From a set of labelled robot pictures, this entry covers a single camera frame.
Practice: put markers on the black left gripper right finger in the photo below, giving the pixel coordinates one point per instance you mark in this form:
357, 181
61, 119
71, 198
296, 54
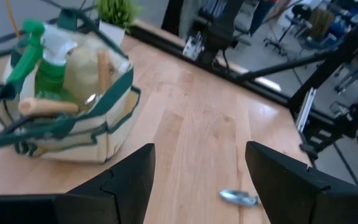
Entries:
291, 193

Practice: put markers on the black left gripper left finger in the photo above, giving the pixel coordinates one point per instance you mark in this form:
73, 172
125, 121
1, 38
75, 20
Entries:
120, 193

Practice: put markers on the green white spray bottle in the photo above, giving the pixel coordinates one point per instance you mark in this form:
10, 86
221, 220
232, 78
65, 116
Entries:
50, 74

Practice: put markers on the cream green canvas gardening bag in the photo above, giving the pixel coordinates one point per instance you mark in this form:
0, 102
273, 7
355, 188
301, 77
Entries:
82, 146

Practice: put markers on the silver aluminium bar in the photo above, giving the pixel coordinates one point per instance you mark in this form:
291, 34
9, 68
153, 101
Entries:
305, 109

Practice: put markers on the person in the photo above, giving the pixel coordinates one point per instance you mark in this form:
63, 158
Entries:
261, 15

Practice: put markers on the artificial plant in white pot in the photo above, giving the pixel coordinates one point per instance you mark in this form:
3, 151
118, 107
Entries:
117, 12

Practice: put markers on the black office chair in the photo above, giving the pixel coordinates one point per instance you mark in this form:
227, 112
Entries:
300, 12

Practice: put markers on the black aluminium table frame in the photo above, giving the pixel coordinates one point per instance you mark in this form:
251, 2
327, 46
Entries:
337, 60

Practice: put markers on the silver arm base bracket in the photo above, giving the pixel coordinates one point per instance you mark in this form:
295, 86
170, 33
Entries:
193, 48

